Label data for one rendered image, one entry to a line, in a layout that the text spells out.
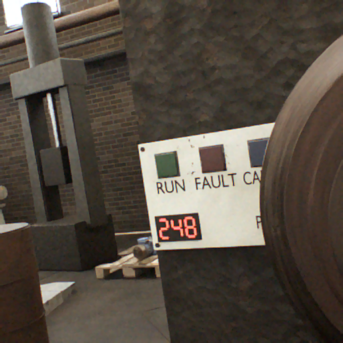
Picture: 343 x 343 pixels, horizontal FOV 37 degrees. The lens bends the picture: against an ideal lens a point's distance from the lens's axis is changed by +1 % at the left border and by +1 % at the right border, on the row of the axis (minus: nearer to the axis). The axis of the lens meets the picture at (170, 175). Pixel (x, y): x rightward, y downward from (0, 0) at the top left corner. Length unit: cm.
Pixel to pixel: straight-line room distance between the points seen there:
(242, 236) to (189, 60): 29
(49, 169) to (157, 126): 542
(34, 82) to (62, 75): 48
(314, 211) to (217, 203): 25
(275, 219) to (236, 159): 17
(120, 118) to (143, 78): 704
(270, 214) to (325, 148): 12
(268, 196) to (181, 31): 33
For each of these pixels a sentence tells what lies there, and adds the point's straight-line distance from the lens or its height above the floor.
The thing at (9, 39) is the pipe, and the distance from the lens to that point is 829.
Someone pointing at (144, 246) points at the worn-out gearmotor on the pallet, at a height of 28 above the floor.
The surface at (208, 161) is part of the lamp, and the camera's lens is 79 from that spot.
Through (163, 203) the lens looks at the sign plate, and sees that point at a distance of 84.
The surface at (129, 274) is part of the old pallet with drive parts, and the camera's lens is 522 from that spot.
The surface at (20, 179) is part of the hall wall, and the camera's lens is 923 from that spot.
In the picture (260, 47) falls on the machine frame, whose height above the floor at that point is 135.
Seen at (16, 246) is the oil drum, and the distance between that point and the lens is 324.
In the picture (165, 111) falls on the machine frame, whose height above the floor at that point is 129.
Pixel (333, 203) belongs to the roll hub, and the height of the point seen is 115.
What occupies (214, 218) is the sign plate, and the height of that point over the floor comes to 111.
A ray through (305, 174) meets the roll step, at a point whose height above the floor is 117.
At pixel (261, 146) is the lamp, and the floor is 121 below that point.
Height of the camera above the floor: 123
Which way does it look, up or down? 3 degrees down
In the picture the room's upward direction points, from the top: 9 degrees counter-clockwise
